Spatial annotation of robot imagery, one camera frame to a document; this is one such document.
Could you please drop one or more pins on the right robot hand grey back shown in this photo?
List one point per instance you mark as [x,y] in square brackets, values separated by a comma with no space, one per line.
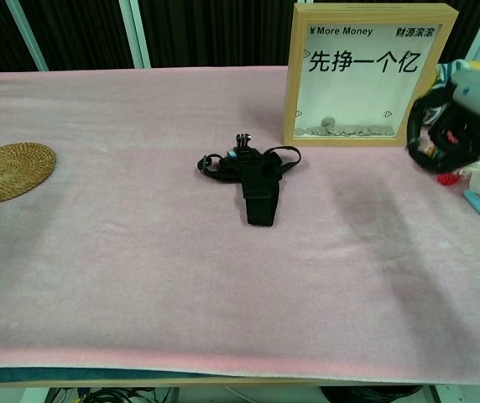
[475,96]

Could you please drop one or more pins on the wooden money box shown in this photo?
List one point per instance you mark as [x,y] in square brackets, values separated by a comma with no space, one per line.
[294,84]

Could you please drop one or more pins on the pink table cloth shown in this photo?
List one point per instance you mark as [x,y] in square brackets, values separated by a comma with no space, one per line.
[160,273]

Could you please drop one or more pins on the pile of silver coins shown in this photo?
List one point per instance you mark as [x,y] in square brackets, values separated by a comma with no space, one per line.
[349,131]

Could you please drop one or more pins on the round woven rattan coaster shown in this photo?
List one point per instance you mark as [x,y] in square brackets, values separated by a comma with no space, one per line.
[9,172]

